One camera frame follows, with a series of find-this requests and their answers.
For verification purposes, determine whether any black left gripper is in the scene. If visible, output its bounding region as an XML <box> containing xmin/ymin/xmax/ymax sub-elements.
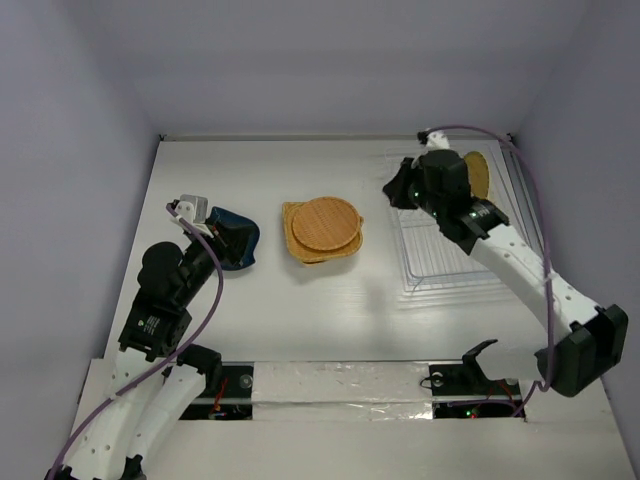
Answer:
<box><xmin>178</xmin><ymin>215</ymin><xmax>255</xmax><ymax>303</ymax></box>

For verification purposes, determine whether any dark blue plate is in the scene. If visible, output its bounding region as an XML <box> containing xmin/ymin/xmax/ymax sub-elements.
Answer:
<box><xmin>205</xmin><ymin>206</ymin><xmax>260</xmax><ymax>271</ymax></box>

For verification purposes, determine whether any round bamboo plate green rim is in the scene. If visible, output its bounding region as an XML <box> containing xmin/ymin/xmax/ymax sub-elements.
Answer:
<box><xmin>464</xmin><ymin>151</ymin><xmax>490</xmax><ymax>200</ymax></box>

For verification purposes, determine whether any square woven plate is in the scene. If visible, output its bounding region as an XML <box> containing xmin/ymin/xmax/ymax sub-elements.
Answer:
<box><xmin>281</xmin><ymin>199</ymin><xmax>365</xmax><ymax>261</ymax></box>
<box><xmin>284</xmin><ymin>210</ymin><xmax>364</xmax><ymax>265</ymax></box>

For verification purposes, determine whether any round woven plate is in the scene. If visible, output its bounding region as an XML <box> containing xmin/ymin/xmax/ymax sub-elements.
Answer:
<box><xmin>293</xmin><ymin>196</ymin><xmax>360</xmax><ymax>251</ymax></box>

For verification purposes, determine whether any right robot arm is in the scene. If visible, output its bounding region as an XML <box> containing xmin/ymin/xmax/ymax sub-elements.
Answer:
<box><xmin>382</xmin><ymin>149</ymin><xmax>629</xmax><ymax>398</ymax></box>

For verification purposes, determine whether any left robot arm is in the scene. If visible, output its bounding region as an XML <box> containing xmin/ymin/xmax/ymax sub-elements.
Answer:
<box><xmin>46</xmin><ymin>214</ymin><xmax>260</xmax><ymax>479</ymax></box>

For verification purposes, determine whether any small woven plate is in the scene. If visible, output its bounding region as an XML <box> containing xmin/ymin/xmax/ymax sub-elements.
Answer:
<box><xmin>486</xmin><ymin>183</ymin><xmax>497</xmax><ymax>204</ymax></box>

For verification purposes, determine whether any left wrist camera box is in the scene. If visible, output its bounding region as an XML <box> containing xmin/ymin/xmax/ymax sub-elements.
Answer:
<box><xmin>167</xmin><ymin>194</ymin><xmax>208</xmax><ymax>225</ymax></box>

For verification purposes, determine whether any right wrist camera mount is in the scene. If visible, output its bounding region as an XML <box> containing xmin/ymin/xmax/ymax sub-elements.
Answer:
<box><xmin>417</xmin><ymin>130</ymin><xmax>450</xmax><ymax>153</ymax></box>

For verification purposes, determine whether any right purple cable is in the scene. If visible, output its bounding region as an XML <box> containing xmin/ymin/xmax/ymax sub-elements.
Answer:
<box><xmin>419</xmin><ymin>124</ymin><xmax>556</xmax><ymax>416</ymax></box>

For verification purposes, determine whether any purple cable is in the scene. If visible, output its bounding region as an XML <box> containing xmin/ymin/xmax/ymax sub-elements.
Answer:
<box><xmin>44</xmin><ymin>207</ymin><xmax>225</xmax><ymax>480</ymax></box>
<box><xmin>419</xmin><ymin>124</ymin><xmax>556</xmax><ymax>416</ymax></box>

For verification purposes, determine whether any clear wire dish rack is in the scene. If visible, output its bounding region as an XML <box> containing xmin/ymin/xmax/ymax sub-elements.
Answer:
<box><xmin>389</xmin><ymin>150</ymin><xmax>528</xmax><ymax>291</ymax></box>

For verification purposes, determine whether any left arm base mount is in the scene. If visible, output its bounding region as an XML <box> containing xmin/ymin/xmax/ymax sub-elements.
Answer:
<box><xmin>180</xmin><ymin>363</ymin><xmax>254</xmax><ymax>421</ymax></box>

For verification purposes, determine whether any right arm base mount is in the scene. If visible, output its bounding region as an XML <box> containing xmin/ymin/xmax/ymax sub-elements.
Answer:
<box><xmin>419</xmin><ymin>339</ymin><xmax>522</xmax><ymax>420</ymax></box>

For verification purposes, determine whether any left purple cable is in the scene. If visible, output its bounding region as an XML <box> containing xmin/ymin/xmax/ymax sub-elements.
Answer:
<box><xmin>44</xmin><ymin>207</ymin><xmax>225</xmax><ymax>480</ymax></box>

